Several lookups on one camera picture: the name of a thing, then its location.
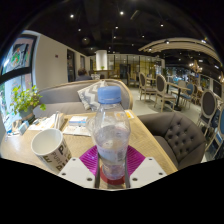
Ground small teal box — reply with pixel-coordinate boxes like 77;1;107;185
18;120;30;136

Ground blue white small carton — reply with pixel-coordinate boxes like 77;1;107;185
68;115;88;128

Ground clear plastic cup with straw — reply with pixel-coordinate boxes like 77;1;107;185
85;116;98;137

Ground grey wood-framed sofa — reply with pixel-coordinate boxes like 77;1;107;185
32;78;134;118

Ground group of ceiling lights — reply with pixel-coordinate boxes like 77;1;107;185
68;9;224;84

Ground grey tufted armchair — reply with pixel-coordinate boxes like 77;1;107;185
137;111;208;171

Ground white mug with dark lettering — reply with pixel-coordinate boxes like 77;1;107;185
30;128;73;174

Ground clear blue-capped water bottle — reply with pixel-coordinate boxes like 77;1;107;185
92;85;132;183

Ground person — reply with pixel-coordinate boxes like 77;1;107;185
74;67;93;82

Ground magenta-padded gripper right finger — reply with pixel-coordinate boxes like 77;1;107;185
124;145;168;190

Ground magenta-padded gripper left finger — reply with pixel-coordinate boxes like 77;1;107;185
57;145;101;190

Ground white printed booklet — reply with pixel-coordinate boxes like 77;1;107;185
28;114;56;132

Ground group of dining chairs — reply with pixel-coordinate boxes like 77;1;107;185
126;71;224;161

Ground colourful framed wall poster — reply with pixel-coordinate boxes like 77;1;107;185
0;34;38;76

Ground green potted plant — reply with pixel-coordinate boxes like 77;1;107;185
9;84;47;124

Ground grey white chevron cushion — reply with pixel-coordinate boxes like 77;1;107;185
77;79;109;112

